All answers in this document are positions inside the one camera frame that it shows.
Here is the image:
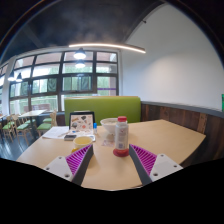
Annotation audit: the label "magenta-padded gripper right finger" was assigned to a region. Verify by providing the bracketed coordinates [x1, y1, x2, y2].
[128, 143, 185, 186]

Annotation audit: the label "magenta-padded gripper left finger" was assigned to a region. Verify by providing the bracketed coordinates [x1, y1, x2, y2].
[44, 143, 95, 186]

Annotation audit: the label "clear red-capped drink bottle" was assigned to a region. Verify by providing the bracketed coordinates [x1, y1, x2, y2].
[114, 115, 130, 153]

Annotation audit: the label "white paper sheets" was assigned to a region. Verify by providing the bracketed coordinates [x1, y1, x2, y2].
[42, 125, 70, 140]

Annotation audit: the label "flat round red coaster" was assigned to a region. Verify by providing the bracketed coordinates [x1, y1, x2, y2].
[112, 147, 130, 158]

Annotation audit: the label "black-framed tablet with pictures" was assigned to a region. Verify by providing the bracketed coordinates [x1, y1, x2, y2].
[68, 111, 96, 133]

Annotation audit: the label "small white card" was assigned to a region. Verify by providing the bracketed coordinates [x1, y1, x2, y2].
[101, 138, 116, 148]

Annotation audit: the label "wooden chairs with green seats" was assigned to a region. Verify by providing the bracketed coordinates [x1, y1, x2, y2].
[0, 109, 58, 141]

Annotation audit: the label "light wooden dining table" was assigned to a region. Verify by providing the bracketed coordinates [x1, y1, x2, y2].
[18, 109, 47, 134]

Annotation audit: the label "white bowl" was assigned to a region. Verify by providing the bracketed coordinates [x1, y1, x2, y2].
[100, 117, 119, 135]

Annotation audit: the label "green upholstered bench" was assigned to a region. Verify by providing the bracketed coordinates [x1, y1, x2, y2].
[64, 96, 142, 126]

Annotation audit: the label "long curved light strip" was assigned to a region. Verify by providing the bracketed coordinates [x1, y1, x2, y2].
[68, 42, 147, 54]

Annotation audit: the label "cream mug with yellow handle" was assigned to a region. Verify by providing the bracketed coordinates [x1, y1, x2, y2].
[71, 135, 94, 154]

